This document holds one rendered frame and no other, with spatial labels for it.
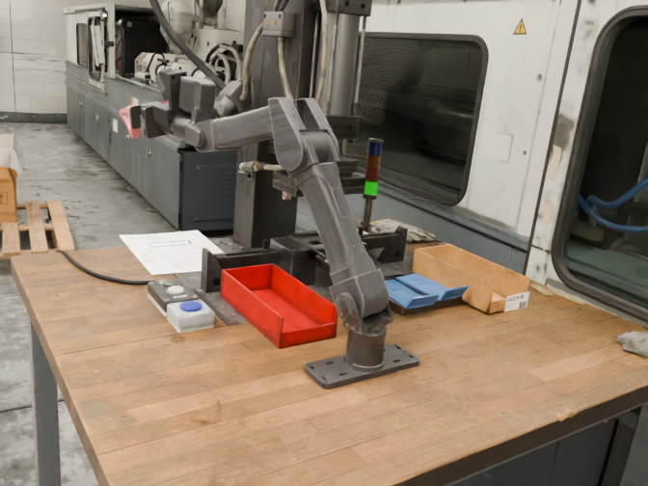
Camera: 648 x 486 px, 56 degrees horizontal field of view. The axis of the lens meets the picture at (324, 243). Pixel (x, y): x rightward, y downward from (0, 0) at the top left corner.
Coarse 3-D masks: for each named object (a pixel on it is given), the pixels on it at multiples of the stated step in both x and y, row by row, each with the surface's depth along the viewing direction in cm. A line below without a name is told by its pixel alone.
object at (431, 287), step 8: (400, 280) 138; (408, 280) 138; (416, 280) 138; (424, 280) 139; (416, 288) 134; (424, 288) 134; (432, 288) 134; (440, 288) 134; (448, 288) 135; (456, 288) 128; (464, 288) 130; (440, 296) 130; (448, 296) 129; (456, 296) 131
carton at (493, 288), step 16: (416, 256) 146; (432, 256) 141; (448, 256) 153; (464, 256) 148; (416, 272) 146; (432, 272) 142; (448, 272) 137; (464, 272) 133; (480, 272) 144; (496, 272) 140; (512, 272) 137; (480, 288) 130; (496, 288) 141; (512, 288) 137; (480, 304) 130; (496, 304) 129; (512, 304) 132
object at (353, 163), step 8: (272, 144) 146; (272, 152) 146; (344, 160) 130; (352, 160) 131; (344, 168) 130; (352, 168) 131; (280, 176) 131; (344, 176) 134; (352, 176) 135; (360, 176) 136; (280, 184) 131; (288, 184) 128; (296, 184) 126; (344, 184) 132; (352, 184) 134; (360, 184) 135; (288, 192) 128; (296, 192) 126; (344, 192) 133; (352, 192) 134; (360, 192) 135; (288, 200) 135
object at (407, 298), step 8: (392, 280) 137; (400, 288) 132; (408, 288) 133; (392, 296) 127; (400, 296) 128; (408, 296) 128; (416, 296) 129; (424, 296) 122; (432, 296) 123; (400, 304) 124; (408, 304) 122; (416, 304) 123; (424, 304) 125; (432, 304) 126
